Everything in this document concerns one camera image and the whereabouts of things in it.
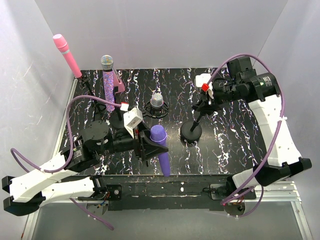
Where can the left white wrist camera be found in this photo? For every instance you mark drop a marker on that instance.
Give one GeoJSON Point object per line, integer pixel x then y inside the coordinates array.
{"type": "Point", "coordinates": [131, 118]}

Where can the pink metronome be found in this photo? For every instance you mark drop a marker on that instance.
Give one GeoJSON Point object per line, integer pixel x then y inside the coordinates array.
{"type": "Point", "coordinates": [117, 82]}

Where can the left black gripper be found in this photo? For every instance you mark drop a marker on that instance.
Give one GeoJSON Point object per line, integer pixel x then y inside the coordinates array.
{"type": "Point", "coordinates": [141, 145]}

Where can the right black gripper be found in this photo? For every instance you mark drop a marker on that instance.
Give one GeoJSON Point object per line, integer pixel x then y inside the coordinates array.
{"type": "Point", "coordinates": [207, 102]}

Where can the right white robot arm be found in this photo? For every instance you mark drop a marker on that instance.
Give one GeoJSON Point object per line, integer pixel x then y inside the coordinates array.
{"type": "Point", "coordinates": [240, 69]}

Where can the black round-base stand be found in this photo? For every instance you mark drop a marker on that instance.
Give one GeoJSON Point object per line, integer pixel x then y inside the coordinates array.
{"type": "Point", "coordinates": [191, 131]}
{"type": "Point", "coordinates": [116, 118]}

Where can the black tripod stand with ring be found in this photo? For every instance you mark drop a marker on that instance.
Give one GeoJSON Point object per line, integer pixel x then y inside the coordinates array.
{"type": "Point", "coordinates": [155, 113]}

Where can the glitter purple microphone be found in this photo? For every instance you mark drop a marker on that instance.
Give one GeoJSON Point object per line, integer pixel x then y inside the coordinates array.
{"type": "Point", "coordinates": [107, 64]}

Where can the black tripod mic stand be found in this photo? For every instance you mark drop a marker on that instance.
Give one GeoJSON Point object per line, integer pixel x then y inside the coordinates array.
{"type": "Point", "coordinates": [99, 108]}

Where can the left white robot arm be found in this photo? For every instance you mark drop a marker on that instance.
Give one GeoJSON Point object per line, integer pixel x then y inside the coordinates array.
{"type": "Point", "coordinates": [29, 192]}

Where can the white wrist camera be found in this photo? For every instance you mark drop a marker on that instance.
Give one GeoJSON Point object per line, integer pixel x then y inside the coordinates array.
{"type": "Point", "coordinates": [131, 118]}
{"type": "Point", "coordinates": [201, 83]}

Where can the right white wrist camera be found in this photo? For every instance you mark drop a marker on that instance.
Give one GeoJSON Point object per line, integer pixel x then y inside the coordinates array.
{"type": "Point", "coordinates": [201, 83]}

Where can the silver microphone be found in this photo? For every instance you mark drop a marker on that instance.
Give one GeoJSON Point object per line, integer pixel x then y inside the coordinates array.
{"type": "Point", "coordinates": [156, 101]}

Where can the pink microphone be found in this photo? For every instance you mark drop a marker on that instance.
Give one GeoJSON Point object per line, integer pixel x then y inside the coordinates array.
{"type": "Point", "coordinates": [62, 45]}

